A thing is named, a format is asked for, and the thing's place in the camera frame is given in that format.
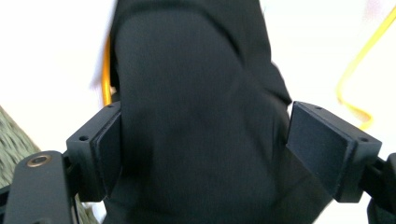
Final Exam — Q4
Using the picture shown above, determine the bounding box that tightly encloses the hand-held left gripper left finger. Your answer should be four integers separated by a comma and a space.
65, 101, 123, 203

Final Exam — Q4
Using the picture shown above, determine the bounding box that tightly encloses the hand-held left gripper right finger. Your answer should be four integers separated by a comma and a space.
286, 100, 383, 203

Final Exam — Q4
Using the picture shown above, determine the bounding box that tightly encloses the woven straw basket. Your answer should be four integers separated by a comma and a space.
0, 105, 101, 224

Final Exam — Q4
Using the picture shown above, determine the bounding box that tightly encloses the black cloth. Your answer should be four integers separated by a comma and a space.
102, 0, 334, 224

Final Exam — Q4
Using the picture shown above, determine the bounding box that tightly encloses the yellow clothes hanger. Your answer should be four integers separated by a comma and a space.
101, 5, 396, 132

